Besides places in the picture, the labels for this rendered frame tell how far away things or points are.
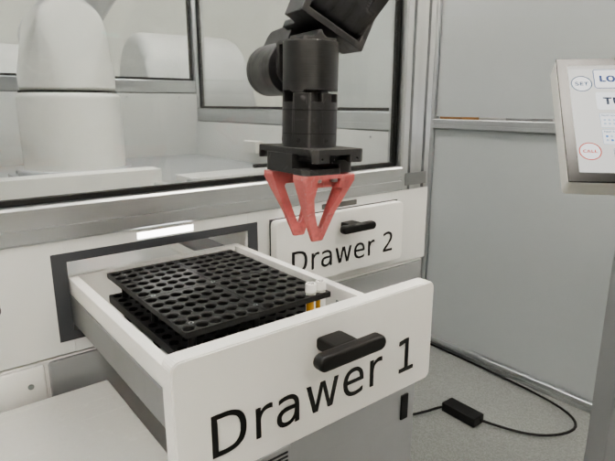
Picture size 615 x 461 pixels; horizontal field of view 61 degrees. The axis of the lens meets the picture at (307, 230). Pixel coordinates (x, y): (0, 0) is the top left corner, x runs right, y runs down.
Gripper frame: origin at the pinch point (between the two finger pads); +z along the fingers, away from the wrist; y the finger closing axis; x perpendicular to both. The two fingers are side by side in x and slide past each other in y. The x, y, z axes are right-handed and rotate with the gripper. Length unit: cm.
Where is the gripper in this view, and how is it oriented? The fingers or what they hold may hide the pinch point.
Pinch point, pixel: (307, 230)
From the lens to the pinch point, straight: 56.8
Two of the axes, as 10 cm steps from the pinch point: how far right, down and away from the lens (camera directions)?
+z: -0.2, 9.7, 2.2
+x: 8.0, -1.2, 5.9
